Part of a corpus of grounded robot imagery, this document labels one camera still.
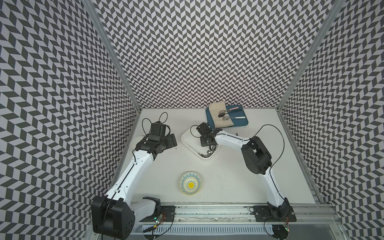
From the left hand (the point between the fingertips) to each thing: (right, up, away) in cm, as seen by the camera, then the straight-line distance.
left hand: (169, 141), depth 82 cm
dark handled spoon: (+35, +17, +31) cm, 50 cm away
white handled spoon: (+38, +14, +30) cm, 50 cm away
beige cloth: (+29, +22, +36) cm, 51 cm away
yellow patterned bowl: (+12, -24, +1) cm, 26 cm away
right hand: (+22, -3, +18) cm, 29 cm away
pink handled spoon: (+36, +19, +34) cm, 53 cm away
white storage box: (+12, 0, +12) cm, 17 cm away
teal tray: (+46, +17, +33) cm, 59 cm away
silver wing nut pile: (+23, -9, +12) cm, 27 cm away
